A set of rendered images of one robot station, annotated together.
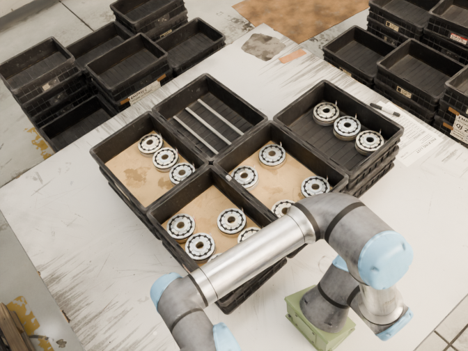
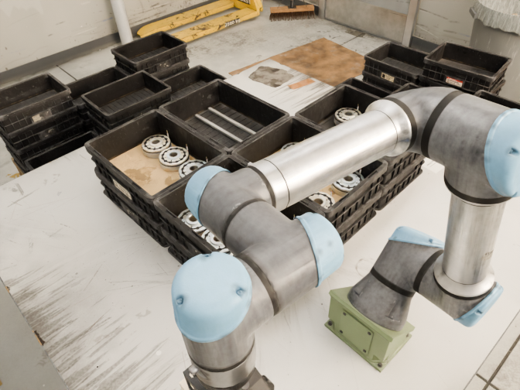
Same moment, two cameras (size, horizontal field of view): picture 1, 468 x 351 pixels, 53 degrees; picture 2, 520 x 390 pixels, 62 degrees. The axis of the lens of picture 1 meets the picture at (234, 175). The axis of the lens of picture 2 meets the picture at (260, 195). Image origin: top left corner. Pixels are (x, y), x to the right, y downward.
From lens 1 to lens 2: 0.53 m
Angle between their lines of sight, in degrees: 13
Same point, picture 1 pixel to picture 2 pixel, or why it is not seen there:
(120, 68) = (119, 104)
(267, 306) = (300, 315)
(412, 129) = not seen: hidden behind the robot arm
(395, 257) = not seen: outside the picture
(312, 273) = (350, 277)
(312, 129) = not seen: hidden behind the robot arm
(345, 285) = (411, 261)
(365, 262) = (497, 145)
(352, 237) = (470, 119)
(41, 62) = (33, 98)
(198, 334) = (274, 223)
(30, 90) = (18, 119)
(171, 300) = (224, 189)
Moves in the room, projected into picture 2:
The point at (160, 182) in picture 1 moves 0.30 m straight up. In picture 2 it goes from (167, 181) to (148, 102)
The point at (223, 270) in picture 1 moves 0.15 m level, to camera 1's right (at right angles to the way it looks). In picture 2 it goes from (297, 158) to (401, 140)
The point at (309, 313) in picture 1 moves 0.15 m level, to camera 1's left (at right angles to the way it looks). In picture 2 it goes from (364, 304) to (303, 319)
